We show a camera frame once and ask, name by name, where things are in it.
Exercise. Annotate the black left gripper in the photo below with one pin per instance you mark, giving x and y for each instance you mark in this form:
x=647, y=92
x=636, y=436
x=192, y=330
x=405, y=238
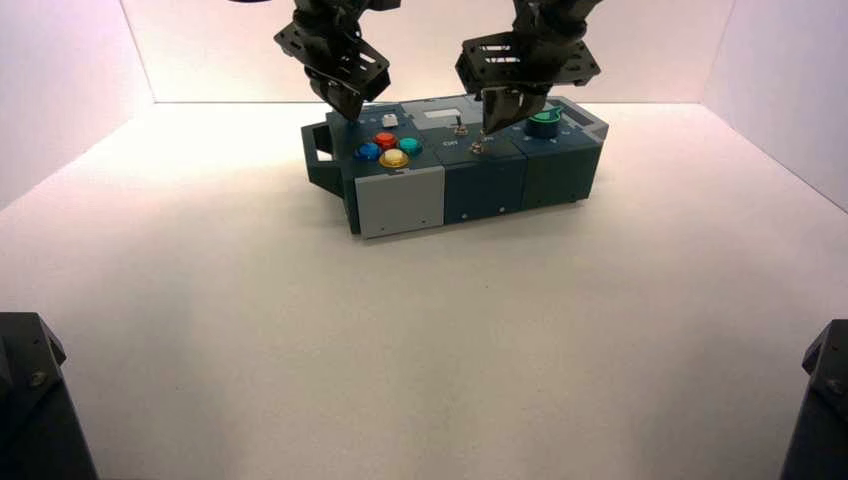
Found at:
x=344, y=56

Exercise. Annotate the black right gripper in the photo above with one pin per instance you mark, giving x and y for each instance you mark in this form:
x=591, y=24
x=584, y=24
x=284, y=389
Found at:
x=530, y=60

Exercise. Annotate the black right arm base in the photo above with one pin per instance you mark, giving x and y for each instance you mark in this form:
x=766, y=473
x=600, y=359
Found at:
x=821, y=417

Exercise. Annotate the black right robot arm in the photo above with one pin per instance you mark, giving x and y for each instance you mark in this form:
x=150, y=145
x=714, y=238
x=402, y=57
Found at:
x=556, y=13

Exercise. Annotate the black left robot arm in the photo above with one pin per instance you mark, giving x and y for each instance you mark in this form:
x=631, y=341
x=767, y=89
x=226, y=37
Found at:
x=344, y=10

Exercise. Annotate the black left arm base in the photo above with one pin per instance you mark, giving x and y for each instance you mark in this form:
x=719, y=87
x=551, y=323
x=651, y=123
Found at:
x=33, y=411

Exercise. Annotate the green pointer rotary knob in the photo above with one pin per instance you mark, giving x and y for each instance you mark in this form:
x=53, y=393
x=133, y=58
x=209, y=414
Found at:
x=544, y=126

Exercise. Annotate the white square key cap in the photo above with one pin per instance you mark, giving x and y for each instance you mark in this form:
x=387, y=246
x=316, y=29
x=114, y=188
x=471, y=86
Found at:
x=389, y=120

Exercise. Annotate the blue dome push button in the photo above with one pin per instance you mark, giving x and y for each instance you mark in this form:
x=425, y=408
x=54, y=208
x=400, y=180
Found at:
x=368, y=152

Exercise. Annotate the red dome push button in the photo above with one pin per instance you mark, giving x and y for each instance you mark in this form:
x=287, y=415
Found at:
x=385, y=140

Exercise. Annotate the yellow dome push button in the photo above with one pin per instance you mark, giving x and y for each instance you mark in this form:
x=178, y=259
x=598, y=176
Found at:
x=393, y=158

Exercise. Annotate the green dome push button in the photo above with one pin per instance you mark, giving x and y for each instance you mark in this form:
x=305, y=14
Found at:
x=409, y=146

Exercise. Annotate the dark teal grey control box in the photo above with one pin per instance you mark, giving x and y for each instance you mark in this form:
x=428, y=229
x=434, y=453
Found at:
x=484, y=192

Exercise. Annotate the metal toggle switch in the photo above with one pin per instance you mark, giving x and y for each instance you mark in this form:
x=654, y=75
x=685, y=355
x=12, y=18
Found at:
x=458, y=126
x=477, y=148

